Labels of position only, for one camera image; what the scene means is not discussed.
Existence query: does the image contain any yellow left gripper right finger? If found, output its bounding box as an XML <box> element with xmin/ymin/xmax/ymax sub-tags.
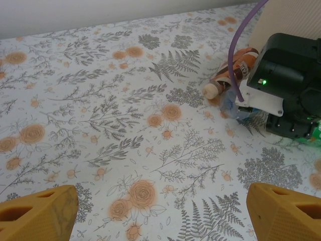
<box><xmin>245</xmin><ymin>182</ymin><xmax>321</xmax><ymax>241</ymax></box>

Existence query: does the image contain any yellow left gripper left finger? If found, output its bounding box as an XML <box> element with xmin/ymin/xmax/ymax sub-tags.
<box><xmin>0</xmin><ymin>184</ymin><xmax>78</xmax><ymax>241</ymax></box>

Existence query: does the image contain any pink plastic waste basket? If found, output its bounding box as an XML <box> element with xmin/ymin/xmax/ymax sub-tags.
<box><xmin>250</xmin><ymin>0</ymin><xmax>321</xmax><ymax>51</ymax></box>

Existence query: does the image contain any brown label plastic bottle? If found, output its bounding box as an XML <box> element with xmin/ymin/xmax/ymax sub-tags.
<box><xmin>202</xmin><ymin>47</ymin><xmax>260</xmax><ymax>100</ymax></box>

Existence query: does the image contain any clear bottle colourful label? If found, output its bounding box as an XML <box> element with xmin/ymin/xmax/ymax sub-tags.
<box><xmin>219</xmin><ymin>89</ymin><xmax>266</xmax><ymax>124</ymax></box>

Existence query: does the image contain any green bottle yellow cap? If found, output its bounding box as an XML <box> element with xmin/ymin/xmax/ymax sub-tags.
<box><xmin>309</xmin><ymin>120</ymin><xmax>321</xmax><ymax>145</ymax></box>

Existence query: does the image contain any floral table cloth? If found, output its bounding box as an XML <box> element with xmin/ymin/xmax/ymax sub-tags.
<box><xmin>0</xmin><ymin>2</ymin><xmax>321</xmax><ymax>241</ymax></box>

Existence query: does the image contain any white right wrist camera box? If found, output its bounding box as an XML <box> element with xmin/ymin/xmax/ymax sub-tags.
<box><xmin>234</xmin><ymin>81</ymin><xmax>285</xmax><ymax>117</ymax></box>

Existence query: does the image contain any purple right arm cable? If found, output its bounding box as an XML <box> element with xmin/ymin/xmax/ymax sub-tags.
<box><xmin>227</xmin><ymin>0</ymin><xmax>269</xmax><ymax>102</ymax></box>

